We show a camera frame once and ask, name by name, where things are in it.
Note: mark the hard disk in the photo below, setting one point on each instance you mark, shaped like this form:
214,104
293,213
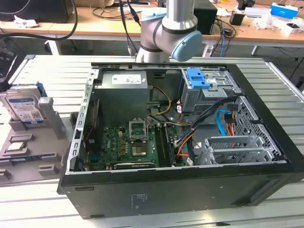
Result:
21,104

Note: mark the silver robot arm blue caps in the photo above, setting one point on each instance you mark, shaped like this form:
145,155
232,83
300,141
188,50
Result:
175,26

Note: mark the blue disk carrier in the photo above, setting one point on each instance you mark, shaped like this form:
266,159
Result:
196,77

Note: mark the silver disk bay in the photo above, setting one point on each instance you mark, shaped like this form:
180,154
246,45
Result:
237,147

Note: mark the crumpled white paper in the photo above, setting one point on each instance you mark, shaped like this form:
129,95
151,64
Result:
25,21

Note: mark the large black box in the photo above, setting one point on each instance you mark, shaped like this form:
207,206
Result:
40,9

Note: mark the silver CPU chip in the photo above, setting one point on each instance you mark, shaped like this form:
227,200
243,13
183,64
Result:
15,147

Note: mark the grey parts rack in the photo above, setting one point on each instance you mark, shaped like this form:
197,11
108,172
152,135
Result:
35,166

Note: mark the grey power supply unit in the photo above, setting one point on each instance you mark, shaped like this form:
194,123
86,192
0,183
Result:
121,97

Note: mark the green motherboard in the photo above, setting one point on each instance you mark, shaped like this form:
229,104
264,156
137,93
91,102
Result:
114,147

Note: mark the CPU socket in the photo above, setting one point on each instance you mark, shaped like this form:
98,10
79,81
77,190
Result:
140,151

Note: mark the black RAM slot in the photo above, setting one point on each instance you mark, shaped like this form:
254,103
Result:
160,145
166,147

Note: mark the silver drive cage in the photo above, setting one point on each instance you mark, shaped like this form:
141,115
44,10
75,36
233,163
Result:
192,102

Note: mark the black speaker box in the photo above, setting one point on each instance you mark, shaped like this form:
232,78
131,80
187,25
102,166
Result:
205,16

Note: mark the black open PC case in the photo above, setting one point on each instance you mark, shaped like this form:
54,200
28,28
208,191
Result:
166,190

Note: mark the wooden desk with clutter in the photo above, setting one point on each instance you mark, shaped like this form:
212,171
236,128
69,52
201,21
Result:
251,31

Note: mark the white flat box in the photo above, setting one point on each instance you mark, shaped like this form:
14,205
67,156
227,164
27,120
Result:
256,11

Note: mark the clear plastic bags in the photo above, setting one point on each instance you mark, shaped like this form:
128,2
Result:
268,22

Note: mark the blue cardboard box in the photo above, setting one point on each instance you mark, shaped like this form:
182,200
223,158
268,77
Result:
283,9

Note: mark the wooden desk white frame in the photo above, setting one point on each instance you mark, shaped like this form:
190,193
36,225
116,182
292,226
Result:
95,26

